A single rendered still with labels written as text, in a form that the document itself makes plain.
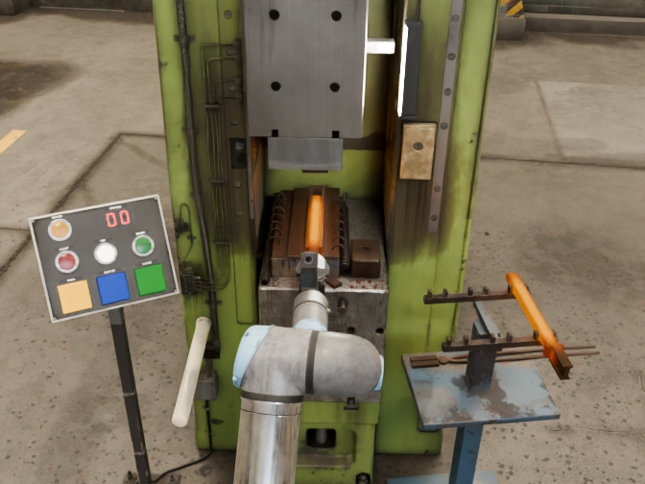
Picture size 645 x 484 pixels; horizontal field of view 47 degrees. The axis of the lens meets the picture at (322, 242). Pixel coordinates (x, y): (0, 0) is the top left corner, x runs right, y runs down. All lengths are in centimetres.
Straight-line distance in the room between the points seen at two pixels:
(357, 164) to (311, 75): 70
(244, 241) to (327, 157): 47
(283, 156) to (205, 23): 40
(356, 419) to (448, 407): 42
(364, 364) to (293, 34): 88
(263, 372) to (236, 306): 114
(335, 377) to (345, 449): 136
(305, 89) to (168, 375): 171
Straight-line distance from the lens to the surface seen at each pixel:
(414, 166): 215
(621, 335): 371
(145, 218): 206
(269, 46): 189
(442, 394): 222
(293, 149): 198
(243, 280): 239
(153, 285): 206
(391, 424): 280
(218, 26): 203
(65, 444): 309
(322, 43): 188
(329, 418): 249
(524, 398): 226
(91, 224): 205
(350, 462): 268
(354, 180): 256
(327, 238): 223
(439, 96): 209
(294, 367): 132
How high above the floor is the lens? 218
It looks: 32 degrees down
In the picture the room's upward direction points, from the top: 1 degrees clockwise
